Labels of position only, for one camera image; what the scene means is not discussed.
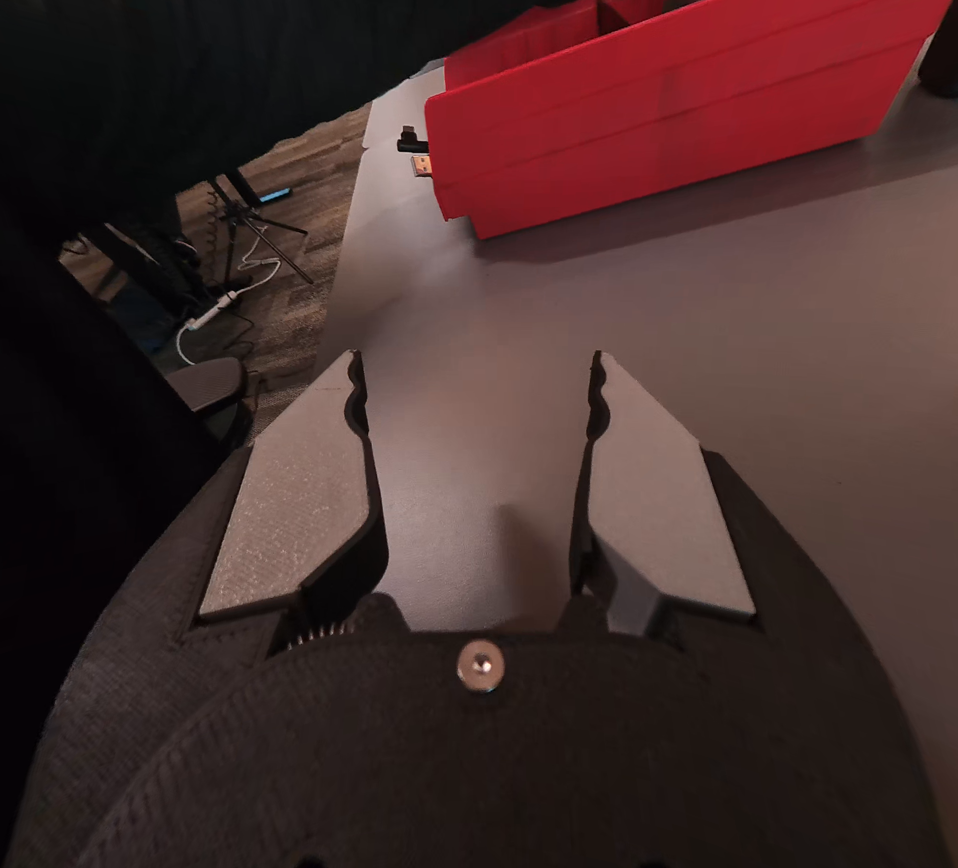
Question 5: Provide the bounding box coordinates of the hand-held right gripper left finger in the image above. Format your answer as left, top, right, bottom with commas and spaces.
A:
198, 350, 389, 623

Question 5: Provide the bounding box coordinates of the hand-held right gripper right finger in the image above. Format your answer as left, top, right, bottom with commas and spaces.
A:
568, 350, 758, 638

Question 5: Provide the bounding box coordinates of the black tripod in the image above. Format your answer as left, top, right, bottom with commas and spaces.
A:
203, 168, 318, 288

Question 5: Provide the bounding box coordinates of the red plastic bin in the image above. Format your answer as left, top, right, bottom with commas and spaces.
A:
424, 0, 958, 242

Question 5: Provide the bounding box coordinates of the white floor cable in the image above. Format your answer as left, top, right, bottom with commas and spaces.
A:
173, 258, 282, 367

